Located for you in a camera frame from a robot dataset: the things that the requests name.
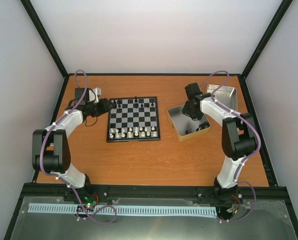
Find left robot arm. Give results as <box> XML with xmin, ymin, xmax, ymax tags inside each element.
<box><xmin>32</xmin><ymin>87</ymin><xmax>113</xmax><ymax>202</ymax></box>

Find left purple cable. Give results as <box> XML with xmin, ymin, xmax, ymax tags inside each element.
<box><xmin>38</xmin><ymin>69</ymin><xmax>117</xmax><ymax>225</ymax></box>

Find white king piece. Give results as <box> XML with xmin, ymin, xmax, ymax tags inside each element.
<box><xmin>133</xmin><ymin>127</ymin><xmax>139</xmax><ymax>137</ymax></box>

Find black silver chess board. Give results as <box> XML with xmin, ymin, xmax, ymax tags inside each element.
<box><xmin>106</xmin><ymin>96</ymin><xmax>161</xmax><ymax>143</ymax></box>

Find light blue cable duct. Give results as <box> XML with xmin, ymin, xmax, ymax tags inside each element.
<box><xmin>27</xmin><ymin>203</ymin><xmax>216</xmax><ymax>218</ymax></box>

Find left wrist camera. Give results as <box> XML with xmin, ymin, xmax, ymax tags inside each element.
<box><xmin>89</xmin><ymin>87</ymin><xmax>102</xmax><ymax>103</ymax></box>

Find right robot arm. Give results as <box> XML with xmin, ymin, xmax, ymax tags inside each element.
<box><xmin>182</xmin><ymin>83</ymin><xmax>261</xmax><ymax>203</ymax></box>

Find metal base plate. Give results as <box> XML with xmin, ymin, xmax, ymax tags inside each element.
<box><xmin>10</xmin><ymin>197</ymin><xmax>296</xmax><ymax>240</ymax></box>

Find black aluminium frame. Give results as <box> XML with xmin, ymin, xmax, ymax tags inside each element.
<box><xmin>3</xmin><ymin>0</ymin><xmax>298</xmax><ymax>240</ymax></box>

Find yellow metal tin box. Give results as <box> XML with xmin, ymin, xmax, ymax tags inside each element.
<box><xmin>167</xmin><ymin>105</ymin><xmax>210</xmax><ymax>142</ymax></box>

